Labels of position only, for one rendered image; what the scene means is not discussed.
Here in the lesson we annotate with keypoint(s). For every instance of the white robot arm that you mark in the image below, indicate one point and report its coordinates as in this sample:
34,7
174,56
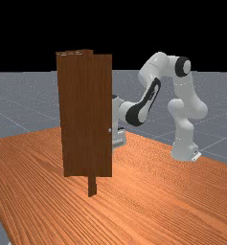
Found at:
183,127

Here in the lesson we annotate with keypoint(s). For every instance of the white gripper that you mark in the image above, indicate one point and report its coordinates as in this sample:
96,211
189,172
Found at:
119,138

